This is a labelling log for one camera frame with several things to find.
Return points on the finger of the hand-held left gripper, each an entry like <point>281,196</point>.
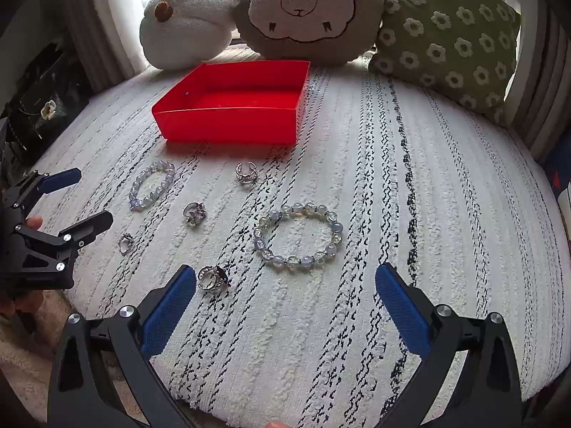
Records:
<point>93,223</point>
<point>62,178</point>

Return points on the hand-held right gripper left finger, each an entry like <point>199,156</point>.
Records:
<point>171,307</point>

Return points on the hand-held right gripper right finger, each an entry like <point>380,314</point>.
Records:
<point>401,307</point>

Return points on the red plastic tray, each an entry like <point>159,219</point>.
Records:
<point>232,120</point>

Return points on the person's left hand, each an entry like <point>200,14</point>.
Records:
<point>35,223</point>

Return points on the white black-striped blanket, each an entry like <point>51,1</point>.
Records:
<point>357,232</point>

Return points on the black handbag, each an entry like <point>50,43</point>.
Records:
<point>53,80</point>

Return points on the beige fluffy rug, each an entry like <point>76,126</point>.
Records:
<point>26,365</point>

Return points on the pale curtain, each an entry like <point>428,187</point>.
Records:
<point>102,18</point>

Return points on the white plush pillow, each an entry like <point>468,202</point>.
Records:
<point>187,31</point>

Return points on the blue patterned cloth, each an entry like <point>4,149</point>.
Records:
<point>562,174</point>

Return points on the green flower pattern cushion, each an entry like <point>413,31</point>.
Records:
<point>446,40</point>

